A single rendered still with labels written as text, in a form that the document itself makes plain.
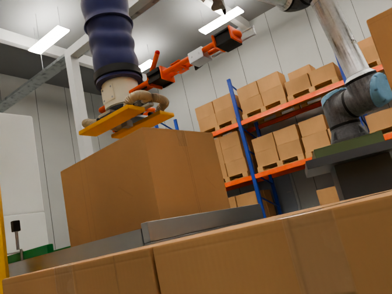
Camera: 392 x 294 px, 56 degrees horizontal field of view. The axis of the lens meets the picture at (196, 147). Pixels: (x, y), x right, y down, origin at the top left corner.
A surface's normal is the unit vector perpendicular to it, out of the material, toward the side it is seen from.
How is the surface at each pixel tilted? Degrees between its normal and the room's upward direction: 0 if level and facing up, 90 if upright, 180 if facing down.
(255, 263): 90
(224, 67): 90
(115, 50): 75
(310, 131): 90
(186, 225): 90
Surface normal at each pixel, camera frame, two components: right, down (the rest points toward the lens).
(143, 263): -0.61, -0.04
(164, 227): 0.76, -0.31
